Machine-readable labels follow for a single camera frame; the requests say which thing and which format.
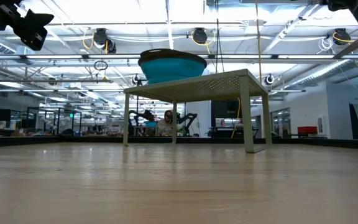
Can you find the red storage box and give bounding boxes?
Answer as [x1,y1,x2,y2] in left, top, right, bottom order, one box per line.
[296,126,318,135]

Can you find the blue collapsible colander grey rim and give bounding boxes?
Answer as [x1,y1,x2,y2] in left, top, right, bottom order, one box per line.
[137,48,208,85]

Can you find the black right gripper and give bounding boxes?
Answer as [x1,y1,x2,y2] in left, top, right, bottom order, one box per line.
[326,0,358,34]

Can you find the pale green perforated metal shelf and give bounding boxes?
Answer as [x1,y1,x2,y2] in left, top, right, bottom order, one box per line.
[122,68,273,154]

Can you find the black hanging cable loop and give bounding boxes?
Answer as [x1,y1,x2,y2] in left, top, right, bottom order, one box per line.
[93,60,109,72]

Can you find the black aluminium table frame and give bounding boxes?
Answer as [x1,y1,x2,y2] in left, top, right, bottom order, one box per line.
[0,135,358,151]

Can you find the person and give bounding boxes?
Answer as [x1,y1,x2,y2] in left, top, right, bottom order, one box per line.
[157,110,175,136]

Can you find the yellow hanging cable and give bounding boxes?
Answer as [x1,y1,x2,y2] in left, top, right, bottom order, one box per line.
[230,0,263,139]

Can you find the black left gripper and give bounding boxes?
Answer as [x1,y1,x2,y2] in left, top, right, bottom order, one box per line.
[0,0,55,52]

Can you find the black display panel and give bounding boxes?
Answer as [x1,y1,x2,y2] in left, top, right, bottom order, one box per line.
[210,100,241,128]

